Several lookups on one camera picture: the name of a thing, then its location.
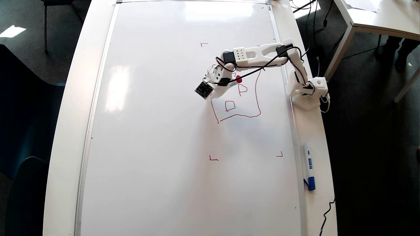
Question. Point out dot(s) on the white honeycomb base mount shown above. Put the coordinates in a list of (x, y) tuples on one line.
[(306, 103)]

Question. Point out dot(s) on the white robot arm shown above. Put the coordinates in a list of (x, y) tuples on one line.
[(259, 54)]

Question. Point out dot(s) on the large dark blue chair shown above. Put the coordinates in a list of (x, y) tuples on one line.
[(26, 114)]

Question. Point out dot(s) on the black wrist camera board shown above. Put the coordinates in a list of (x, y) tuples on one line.
[(203, 90)]

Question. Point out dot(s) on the white side table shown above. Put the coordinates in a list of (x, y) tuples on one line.
[(387, 16)]

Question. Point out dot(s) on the blue and white marker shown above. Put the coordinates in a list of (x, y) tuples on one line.
[(309, 164)]

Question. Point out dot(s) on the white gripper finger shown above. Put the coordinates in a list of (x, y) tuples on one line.
[(206, 78), (219, 92)]

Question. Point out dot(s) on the white whiteboard with metal frame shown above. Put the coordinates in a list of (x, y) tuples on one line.
[(164, 164)]

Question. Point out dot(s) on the dark chair with metal legs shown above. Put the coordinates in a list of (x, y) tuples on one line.
[(59, 1)]

